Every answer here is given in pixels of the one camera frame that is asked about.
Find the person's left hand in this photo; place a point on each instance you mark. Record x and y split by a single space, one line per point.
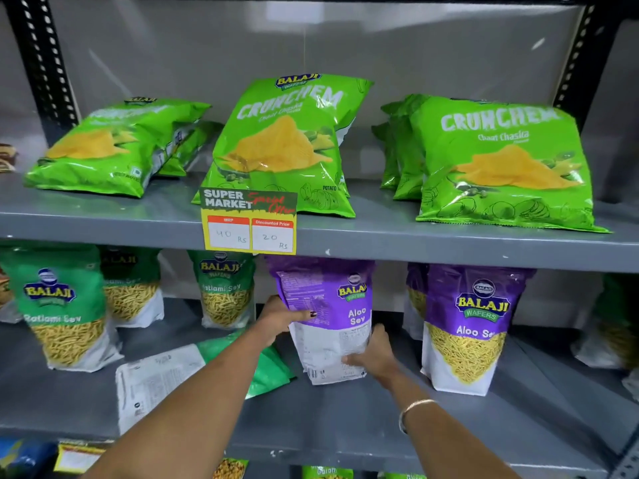
274 321

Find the person's left thumb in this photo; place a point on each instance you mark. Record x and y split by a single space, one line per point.
302 315

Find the small yellow shelf label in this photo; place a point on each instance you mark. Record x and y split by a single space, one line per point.
75 457

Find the yellow price tag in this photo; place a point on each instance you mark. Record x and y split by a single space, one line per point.
248 229

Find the green sev packet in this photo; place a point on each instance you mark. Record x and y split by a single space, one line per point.
60 304
149 379
131 289
611 324
225 294

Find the blue snack packet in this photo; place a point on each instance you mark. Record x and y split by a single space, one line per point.
22 457

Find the green chips bag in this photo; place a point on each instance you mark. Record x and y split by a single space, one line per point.
343 183
504 169
100 149
279 144
192 142
388 167
407 159

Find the person's right hand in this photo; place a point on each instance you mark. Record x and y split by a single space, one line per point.
382 359

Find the person's right thumb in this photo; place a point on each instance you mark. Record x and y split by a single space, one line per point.
355 361

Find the person's right forearm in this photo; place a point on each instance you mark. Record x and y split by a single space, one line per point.
449 438

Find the brown snack packet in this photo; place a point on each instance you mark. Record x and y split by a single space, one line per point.
7 157

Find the purple sev packet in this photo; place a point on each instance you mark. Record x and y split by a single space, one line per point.
414 299
327 346
357 306
467 334

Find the person's left forearm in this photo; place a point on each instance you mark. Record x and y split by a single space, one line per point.
189 419

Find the light green snack packet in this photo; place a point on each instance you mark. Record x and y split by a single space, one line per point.
327 473
402 476

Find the black perforated shelf upright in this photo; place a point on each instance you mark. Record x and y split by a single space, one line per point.
574 64
47 69

